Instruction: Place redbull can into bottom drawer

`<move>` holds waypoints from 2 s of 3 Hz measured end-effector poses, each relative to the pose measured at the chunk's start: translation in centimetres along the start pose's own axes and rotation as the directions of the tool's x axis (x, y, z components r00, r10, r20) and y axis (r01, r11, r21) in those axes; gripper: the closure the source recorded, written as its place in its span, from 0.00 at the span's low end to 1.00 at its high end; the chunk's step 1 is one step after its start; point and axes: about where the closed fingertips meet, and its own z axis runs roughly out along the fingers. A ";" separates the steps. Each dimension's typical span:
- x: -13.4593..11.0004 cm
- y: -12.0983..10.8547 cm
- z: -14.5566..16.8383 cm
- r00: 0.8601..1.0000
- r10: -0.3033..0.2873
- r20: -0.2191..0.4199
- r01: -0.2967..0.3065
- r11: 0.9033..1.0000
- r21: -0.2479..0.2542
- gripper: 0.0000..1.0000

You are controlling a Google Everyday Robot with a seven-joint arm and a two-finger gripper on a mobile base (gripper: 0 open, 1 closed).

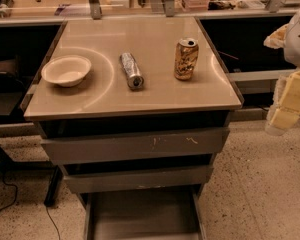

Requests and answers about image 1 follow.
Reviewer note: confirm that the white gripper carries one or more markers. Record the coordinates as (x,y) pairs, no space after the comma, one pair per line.
(298,42)

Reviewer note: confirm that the silver redbull can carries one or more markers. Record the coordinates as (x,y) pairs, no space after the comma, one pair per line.
(133,74)

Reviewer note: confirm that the gold soda can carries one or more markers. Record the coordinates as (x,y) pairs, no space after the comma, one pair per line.
(186,55)

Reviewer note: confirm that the top drawer front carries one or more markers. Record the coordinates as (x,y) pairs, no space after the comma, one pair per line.
(130,146)

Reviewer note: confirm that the open bottom drawer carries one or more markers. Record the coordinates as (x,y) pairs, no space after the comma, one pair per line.
(149,214)

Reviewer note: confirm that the middle drawer front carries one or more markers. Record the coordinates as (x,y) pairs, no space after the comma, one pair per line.
(139,179)

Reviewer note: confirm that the white bowl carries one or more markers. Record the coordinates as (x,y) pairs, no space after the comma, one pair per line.
(66,71)

